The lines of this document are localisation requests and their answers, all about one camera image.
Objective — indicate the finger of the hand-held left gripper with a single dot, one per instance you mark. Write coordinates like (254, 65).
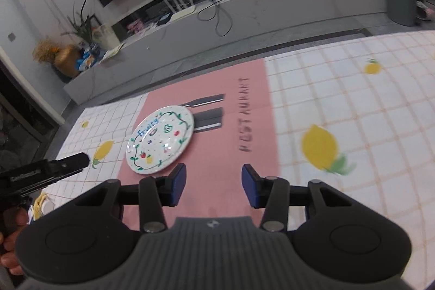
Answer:
(73, 163)

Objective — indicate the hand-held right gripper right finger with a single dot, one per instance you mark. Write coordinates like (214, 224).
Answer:
(247, 184)

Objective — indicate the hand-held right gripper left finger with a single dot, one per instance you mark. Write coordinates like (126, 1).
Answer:
(180, 183)

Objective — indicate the white fruit-print plate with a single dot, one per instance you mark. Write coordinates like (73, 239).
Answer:
(159, 140)

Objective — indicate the person's left hand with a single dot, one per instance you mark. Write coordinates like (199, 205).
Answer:
(12, 235)

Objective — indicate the yellow cloth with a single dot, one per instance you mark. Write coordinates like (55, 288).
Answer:
(37, 205)

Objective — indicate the white roll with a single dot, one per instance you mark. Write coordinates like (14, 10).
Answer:
(48, 207)

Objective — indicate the pink placemat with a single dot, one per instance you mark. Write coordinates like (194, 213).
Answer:
(217, 127)

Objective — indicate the snack bags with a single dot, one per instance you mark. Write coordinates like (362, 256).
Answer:
(89, 57)

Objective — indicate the yellow papers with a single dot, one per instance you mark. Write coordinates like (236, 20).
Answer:
(114, 52)

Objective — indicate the lemon-print checked tablecloth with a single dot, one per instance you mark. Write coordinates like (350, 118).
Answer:
(356, 99)

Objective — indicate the long-leaf plant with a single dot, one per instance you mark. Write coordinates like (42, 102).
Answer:
(83, 21)

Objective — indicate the floral container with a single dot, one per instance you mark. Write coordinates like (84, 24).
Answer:
(136, 26)

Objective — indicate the small black box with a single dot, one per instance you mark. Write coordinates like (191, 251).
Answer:
(165, 19)

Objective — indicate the white router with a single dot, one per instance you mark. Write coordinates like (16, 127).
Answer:
(178, 9)

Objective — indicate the grey low TV bench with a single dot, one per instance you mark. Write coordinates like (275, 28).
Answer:
(272, 4)

